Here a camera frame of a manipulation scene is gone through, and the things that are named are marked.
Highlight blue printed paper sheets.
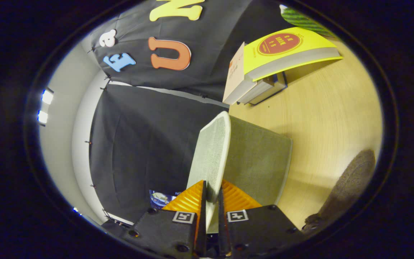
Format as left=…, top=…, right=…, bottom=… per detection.
left=149, top=190, right=177, bottom=210

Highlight long ceiling light panel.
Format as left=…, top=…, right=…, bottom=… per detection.
left=37, top=89, right=54, bottom=125

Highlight grey book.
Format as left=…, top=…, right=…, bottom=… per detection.
left=238, top=77, right=275, bottom=105

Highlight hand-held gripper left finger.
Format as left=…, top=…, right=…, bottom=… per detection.
left=127, top=179, right=208, bottom=259

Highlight yellow book with red circle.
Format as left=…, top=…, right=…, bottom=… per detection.
left=244, top=27, right=343, bottom=81

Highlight green fabric storage box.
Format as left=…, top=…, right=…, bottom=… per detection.
left=187, top=111, right=294, bottom=234

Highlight brown fuzzy shoe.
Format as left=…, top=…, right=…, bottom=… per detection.
left=302, top=149, right=376, bottom=232

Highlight dark blue book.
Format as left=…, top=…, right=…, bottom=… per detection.
left=248, top=72, right=288, bottom=106

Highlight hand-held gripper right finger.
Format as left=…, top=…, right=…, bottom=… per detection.
left=218, top=179, right=305, bottom=259

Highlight watermelon slice plush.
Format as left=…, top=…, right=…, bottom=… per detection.
left=280, top=4, right=337, bottom=37

